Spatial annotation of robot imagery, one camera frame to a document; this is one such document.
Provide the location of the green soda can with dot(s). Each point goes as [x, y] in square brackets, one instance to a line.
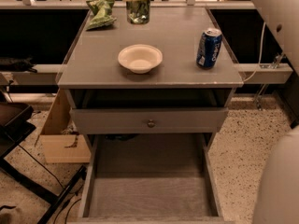
[138, 12]

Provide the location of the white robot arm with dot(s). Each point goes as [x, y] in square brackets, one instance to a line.
[255, 162]

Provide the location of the green chip bag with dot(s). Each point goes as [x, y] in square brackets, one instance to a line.
[102, 13]

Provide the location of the open grey middle drawer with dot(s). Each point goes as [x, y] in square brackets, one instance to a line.
[150, 179]

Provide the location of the white paper bowl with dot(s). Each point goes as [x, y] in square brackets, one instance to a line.
[140, 59]

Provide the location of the blue soda can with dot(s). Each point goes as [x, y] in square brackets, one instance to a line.
[209, 48]

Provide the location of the grey top drawer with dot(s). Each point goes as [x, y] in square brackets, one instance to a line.
[144, 120]

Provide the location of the cardboard box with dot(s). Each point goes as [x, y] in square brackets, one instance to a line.
[59, 138]

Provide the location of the round metal drawer knob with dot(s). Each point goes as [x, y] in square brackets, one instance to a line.
[151, 123]

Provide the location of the grey drawer cabinet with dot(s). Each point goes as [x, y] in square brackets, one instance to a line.
[94, 79]

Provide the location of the black chair base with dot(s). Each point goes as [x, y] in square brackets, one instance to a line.
[29, 160]

